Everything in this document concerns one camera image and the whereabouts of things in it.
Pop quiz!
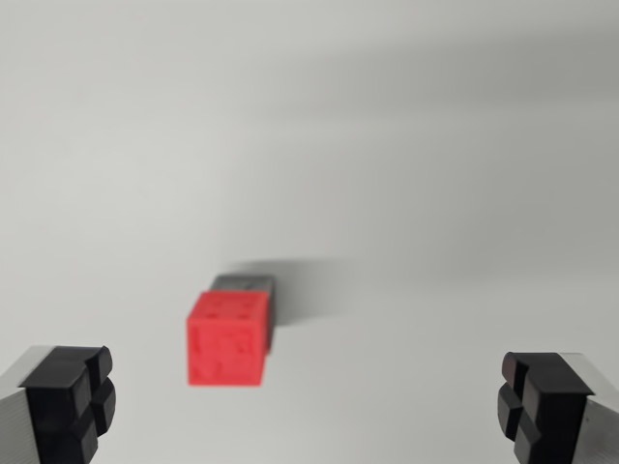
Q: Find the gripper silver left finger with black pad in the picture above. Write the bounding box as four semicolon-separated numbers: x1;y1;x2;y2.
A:
0;344;118;464

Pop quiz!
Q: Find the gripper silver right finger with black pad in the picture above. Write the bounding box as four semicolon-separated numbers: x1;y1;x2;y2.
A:
496;351;619;464

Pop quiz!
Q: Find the red studded cube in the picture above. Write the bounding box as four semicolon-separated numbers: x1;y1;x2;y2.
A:
186;289;271;388

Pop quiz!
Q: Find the gray studded cube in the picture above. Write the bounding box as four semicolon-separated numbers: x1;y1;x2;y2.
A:
211;273;277;357

